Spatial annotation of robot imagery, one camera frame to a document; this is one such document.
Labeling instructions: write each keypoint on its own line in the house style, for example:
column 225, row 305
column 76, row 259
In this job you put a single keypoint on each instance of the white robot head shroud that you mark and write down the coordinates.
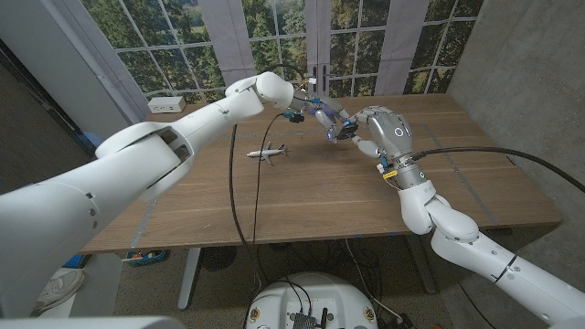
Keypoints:
column 91, row 323

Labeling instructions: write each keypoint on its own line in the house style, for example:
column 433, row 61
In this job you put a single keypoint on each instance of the white power outlet box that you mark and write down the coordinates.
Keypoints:
column 166, row 104

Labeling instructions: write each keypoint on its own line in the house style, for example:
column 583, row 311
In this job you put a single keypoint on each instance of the black TV remote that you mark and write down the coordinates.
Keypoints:
column 348, row 131

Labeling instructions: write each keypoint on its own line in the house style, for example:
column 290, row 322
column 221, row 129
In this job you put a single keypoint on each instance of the white table leg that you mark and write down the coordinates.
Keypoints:
column 187, row 283

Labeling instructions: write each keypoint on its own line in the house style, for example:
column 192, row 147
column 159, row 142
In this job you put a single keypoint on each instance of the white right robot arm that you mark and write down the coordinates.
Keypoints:
column 457, row 228

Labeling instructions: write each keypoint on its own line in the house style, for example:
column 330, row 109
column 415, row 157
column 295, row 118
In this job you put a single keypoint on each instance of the blue pad with black rim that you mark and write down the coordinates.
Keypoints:
column 74, row 262

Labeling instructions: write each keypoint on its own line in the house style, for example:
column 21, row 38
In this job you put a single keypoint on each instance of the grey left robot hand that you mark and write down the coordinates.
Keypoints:
column 326, row 114

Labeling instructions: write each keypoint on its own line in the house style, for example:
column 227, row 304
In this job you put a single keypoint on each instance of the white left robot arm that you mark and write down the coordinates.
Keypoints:
column 137, row 155

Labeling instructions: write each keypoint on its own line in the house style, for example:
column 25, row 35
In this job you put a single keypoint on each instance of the white toy airplane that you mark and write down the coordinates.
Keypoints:
column 265, row 154

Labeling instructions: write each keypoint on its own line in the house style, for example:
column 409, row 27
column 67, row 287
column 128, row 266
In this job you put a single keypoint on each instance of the grey table leg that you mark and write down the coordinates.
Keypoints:
column 422, row 269

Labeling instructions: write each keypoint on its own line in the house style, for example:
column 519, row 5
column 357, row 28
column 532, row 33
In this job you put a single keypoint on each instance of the white sneaker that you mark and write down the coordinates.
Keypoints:
column 57, row 292

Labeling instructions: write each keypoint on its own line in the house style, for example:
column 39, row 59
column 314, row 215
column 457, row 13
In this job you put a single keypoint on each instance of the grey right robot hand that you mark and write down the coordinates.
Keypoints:
column 393, row 137

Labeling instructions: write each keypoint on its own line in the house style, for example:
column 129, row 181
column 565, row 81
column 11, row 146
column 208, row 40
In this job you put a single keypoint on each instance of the printed window backdrop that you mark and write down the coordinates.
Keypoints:
column 274, row 45

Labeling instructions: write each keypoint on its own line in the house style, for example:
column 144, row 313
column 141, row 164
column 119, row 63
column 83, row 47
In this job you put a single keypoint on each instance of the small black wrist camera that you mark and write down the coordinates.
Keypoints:
column 296, row 117

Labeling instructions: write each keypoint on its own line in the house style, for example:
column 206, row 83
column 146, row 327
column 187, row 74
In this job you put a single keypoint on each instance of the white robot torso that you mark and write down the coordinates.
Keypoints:
column 315, row 297

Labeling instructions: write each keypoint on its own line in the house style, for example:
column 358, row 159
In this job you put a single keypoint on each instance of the black round fan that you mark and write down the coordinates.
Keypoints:
column 217, row 258

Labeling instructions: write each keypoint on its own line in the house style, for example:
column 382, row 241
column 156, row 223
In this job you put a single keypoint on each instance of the blue basket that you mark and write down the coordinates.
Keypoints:
column 146, row 258

